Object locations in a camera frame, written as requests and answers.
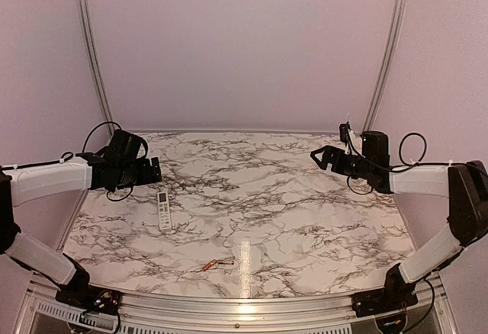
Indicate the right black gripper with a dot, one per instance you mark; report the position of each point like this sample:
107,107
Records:
336,166

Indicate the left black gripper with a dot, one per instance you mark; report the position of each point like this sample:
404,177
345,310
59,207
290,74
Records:
147,177

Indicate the white remote control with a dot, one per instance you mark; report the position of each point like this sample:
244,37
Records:
164,214

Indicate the orange AAA battery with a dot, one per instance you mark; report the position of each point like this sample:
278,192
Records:
209,265

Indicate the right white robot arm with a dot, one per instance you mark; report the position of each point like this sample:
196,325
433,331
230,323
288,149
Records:
444,204

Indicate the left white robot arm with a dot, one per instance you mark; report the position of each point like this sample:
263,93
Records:
122,164

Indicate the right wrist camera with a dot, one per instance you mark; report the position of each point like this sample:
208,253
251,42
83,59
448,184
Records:
347,134

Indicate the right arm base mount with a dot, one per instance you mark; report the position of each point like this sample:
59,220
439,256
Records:
378,301

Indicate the aluminium front rail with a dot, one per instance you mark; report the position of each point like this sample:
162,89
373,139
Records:
158,313

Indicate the right aluminium corner post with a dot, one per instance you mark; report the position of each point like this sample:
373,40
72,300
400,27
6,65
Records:
393,36

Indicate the aluminium corner post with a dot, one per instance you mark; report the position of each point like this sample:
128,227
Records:
93,62
393,36

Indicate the left aluminium corner post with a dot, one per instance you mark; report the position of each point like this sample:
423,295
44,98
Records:
93,62

